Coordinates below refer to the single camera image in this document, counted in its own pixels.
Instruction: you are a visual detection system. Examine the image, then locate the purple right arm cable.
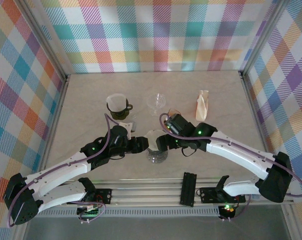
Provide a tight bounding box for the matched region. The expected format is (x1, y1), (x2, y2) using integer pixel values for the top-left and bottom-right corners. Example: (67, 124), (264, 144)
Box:
(159, 112), (302, 222)

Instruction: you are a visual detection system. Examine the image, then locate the aluminium table side rail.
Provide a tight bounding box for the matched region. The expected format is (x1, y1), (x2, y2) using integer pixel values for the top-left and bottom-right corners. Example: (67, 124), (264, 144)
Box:
(238, 71), (276, 161)
(34, 73), (71, 188)

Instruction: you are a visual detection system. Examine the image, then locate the olive green coffee dripper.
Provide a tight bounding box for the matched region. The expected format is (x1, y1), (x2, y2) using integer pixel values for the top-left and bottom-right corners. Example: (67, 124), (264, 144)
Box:
(106, 96), (134, 120)

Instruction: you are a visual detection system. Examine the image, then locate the stack of paper coffee filters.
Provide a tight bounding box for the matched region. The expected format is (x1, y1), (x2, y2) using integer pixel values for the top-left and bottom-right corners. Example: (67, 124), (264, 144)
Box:
(194, 89), (210, 123)

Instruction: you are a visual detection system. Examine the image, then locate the white paper coffee filter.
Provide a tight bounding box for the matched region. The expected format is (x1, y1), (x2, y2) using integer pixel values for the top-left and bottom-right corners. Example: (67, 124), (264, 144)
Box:
(106, 93), (128, 113)
(145, 129), (161, 151)

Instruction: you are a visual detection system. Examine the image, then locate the aluminium front rail beam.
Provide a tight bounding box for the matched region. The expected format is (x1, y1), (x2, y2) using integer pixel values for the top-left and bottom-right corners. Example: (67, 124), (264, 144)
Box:
(18, 176), (295, 208)

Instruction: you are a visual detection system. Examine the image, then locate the grey slotted cable duct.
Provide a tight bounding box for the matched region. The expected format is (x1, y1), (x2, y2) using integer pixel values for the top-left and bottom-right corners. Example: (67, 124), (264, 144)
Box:
(38, 208), (220, 218)

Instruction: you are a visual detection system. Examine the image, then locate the aluminium frame leg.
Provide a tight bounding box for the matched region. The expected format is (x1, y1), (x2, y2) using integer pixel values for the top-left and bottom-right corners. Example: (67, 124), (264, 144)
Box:
(13, 224), (31, 240)
(280, 203), (300, 240)

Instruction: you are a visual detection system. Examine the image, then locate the smoke grey coffee dripper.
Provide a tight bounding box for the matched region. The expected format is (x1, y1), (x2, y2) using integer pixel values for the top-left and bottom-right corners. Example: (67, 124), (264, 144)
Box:
(144, 129), (168, 155)

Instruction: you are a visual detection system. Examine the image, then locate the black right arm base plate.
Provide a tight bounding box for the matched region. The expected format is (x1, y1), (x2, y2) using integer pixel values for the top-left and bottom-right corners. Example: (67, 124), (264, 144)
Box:
(197, 186), (246, 204)

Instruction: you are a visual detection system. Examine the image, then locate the black rail bracket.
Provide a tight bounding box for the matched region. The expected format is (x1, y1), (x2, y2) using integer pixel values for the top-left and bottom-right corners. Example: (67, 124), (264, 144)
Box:
(180, 171), (197, 208)

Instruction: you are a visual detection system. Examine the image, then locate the aluminium frame post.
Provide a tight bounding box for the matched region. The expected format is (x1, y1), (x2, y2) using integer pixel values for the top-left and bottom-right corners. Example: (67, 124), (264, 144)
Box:
(14, 0), (70, 83)
(238, 0), (293, 76)

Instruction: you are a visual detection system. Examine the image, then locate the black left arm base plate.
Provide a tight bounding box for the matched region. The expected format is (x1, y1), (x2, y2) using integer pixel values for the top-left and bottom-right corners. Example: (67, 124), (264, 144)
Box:
(94, 187), (113, 202)

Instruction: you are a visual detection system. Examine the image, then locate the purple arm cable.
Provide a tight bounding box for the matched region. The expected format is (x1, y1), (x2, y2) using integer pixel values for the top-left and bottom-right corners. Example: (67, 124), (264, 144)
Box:
(159, 112), (302, 222)
(6, 113), (121, 228)

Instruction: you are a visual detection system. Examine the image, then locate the clear plastic coffee dripper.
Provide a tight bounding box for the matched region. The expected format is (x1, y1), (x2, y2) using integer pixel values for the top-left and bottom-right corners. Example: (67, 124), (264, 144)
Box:
(146, 93), (166, 116)

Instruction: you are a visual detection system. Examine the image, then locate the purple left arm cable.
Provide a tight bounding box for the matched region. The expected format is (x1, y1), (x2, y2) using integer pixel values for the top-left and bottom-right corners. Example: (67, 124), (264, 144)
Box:
(6, 113), (121, 228)

